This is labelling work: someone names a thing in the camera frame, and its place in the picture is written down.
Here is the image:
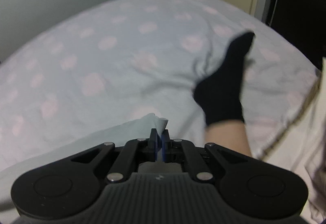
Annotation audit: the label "bare lower leg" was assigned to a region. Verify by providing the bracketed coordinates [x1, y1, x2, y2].
[204, 120, 252, 157]

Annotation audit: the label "black sock foot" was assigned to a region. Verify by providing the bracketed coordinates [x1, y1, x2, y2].
[193, 31, 255, 126]

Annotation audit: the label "grey t-shirt garment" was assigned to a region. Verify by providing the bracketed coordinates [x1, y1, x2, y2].
[1, 114, 168, 208]

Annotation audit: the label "black wardrobe sliding doors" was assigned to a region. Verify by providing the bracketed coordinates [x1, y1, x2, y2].
[269, 0, 325, 70]

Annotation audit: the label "polka dot bed sheet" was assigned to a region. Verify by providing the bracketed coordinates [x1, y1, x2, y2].
[1, 0, 318, 169]

